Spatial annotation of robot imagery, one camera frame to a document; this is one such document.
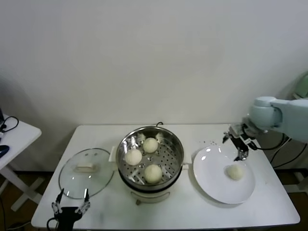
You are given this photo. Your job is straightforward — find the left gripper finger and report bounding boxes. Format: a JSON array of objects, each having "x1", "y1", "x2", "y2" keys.
[
  {"x1": 74, "y1": 189, "x2": 91, "y2": 214},
  {"x1": 51, "y1": 188, "x2": 64, "y2": 214}
]

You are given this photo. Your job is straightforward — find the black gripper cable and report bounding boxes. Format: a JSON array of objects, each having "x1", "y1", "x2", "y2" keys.
[
  {"x1": 250, "y1": 134, "x2": 287, "y2": 152},
  {"x1": 47, "y1": 218, "x2": 58, "y2": 231}
]

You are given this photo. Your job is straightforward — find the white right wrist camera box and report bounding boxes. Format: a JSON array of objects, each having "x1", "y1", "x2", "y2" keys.
[{"x1": 228, "y1": 124, "x2": 244, "y2": 138}]

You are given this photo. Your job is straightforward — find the white stand foot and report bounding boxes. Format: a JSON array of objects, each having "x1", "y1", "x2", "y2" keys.
[{"x1": 286, "y1": 172, "x2": 308, "y2": 193}]

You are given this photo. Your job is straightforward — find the pale green appliance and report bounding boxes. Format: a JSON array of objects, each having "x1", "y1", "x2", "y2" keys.
[{"x1": 292, "y1": 72, "x2": 308, "y2": 99}]

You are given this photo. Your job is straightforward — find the white side table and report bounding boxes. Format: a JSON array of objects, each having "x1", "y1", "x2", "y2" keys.
[{"x1": 0, "y1": 119, "x2": 42, "y2": 212}]

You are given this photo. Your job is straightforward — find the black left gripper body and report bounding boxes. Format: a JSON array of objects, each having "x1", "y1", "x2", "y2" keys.
[{"x1": 57, "y1": 206, "x2": 82, "y2": 221}]

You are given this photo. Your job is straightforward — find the white steamed baozi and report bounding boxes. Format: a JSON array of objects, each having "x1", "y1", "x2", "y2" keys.
[
  {"x1": 225, "y1": 165, "x2": 245, "y2": 180},
  {"x1": 143, "y1": 164, "x2": 163, "y2": 184},
  {"x1": 125, "y1": 149, "x2": 142, "y2": 166},
  {"x1": 142, "y1": 137, "x2": 159, "y2": 154}
]

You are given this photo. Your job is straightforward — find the perforated steel steamer basket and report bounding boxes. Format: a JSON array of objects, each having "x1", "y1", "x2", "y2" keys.
[{"x1": 108, "y1": 126, "x2": 192, "y2": 190}]

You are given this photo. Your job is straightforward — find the large white plate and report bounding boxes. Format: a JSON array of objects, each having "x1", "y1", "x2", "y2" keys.
[{"x1": 192, "y1": 145, "x2": 256, "y2": 205}]

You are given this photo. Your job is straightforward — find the black cable loop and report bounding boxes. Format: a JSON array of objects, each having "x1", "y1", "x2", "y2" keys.
[{"x1": 0, "y1": 116, "x2": 19, "y2": 134}]

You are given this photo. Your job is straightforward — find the black floor power cable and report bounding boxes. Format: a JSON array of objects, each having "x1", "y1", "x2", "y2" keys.
[{"x1": 270, "y1": 134, "x2": 308, "y2": 169}]

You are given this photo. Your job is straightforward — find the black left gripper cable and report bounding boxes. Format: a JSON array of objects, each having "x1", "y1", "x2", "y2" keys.
[{"x1": 47, "y1": 218, "x2": 58, "y2": 231}]

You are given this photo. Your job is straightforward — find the round glass pot lid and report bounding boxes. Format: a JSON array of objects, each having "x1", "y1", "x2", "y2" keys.
[{"x1": 59, "y1": 148, "x2": 115, "y2": 200}]

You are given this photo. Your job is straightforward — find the cream electric cooking pot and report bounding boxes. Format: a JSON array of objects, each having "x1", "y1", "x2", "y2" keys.
[{"x1": 117, "y1": 163, "x2": 190, "y2": 205}]

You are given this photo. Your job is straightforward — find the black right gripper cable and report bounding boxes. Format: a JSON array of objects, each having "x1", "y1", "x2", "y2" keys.
[{"x1": 250, "y1": 134, "x2": 287, "y2": 152}]

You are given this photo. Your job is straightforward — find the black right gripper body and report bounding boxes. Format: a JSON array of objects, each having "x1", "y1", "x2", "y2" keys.
[{"x1": 232, "y1": 134, "x2": 256, "y2": 151}]

